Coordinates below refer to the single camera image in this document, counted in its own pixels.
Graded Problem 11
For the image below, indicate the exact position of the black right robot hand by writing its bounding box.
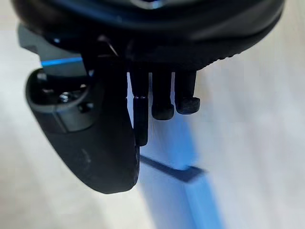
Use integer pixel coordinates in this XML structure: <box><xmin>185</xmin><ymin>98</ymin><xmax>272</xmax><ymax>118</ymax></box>
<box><xmin>10</xmin><ymin>0</ymin><xmax>286</xmax><ymax>194</ymax></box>

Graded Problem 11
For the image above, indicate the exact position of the blue lever arch folder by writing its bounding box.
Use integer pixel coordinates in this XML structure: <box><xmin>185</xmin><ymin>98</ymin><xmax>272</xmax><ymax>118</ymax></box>
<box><xmin>126</xmin><ymin>71</ymin><xmax>227</xmax><ymax>229</ymax></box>

